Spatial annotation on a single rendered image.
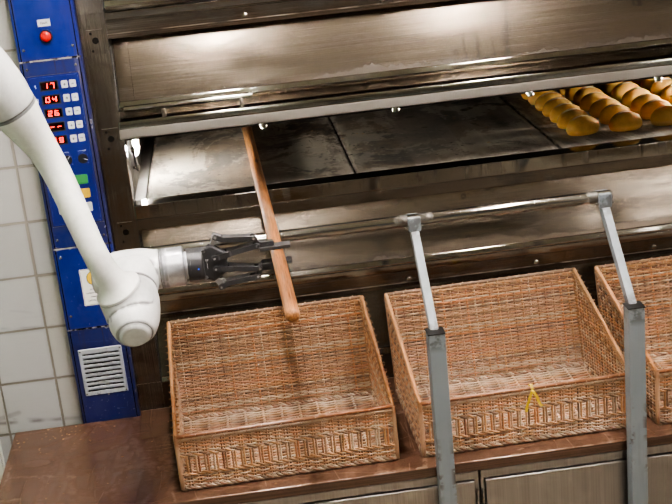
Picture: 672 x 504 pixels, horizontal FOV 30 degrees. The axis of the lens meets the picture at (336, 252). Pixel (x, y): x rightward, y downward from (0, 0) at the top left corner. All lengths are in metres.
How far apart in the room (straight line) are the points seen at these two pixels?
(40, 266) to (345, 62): 0.99
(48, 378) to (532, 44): 1.61
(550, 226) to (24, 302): 1.47
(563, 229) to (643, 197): 0.25
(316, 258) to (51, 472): 0.90
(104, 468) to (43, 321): 0.47
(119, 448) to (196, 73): 1.02
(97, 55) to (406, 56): 0.81
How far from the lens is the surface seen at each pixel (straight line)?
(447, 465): 3.10
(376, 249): 3.47
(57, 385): 3.62
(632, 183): 3.63
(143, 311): 2.65
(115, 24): 3.32
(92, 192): 3.38
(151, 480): 3.25
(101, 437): 3.52
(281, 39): 3.34
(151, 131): 3.21
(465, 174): 3.47
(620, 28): 3.49
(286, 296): 2.54
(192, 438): 3.10
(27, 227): 3.46
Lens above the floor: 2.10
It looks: 19 degrees down
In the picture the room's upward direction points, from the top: 6 degrees counter-clockwise
